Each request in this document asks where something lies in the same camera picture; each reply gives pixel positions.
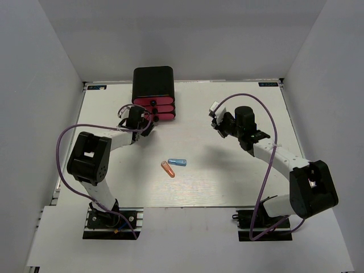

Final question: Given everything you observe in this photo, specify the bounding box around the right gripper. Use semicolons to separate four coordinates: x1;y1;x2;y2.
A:
212;113;243;138

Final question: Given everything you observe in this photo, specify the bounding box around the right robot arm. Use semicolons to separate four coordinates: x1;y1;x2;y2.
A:
209;102;338;227

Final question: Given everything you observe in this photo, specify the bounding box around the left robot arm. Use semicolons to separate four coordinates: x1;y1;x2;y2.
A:
67;104;154;227

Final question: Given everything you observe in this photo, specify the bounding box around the black drawer cabinet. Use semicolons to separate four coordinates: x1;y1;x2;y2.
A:
131;66;176;116

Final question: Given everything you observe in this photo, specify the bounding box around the blue correction tape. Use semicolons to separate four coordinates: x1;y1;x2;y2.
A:
167;159;187;167

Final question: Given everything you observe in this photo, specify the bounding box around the orange correction tape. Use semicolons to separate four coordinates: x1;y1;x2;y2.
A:
161;161;175;178

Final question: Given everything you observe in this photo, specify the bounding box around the left blue table sticker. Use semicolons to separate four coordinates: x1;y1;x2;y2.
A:
87;85;107;90

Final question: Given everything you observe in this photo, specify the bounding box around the blue table corner sticker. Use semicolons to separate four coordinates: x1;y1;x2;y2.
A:
258;82;279;87

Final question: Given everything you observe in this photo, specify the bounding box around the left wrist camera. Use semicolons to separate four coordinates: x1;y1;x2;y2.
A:
117;106;130;118

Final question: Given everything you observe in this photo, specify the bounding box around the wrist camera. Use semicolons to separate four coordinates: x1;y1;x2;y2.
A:
209;101;226;124
117;106;130;118

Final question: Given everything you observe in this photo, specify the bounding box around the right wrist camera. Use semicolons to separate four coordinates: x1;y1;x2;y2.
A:
209;101;226;124

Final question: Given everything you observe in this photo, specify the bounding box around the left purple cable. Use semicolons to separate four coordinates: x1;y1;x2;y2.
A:
56;104;154;239

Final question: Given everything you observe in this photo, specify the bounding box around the purple cable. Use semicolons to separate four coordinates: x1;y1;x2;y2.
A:
213;93;307;242
56;104;154;239

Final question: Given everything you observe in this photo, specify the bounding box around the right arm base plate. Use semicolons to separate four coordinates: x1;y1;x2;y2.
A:
232;208;292;242

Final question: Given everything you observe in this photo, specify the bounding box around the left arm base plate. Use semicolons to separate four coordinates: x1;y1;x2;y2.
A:
82;208;144;241

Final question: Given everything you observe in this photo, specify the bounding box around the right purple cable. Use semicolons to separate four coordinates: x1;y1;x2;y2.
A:
213;93;307;242

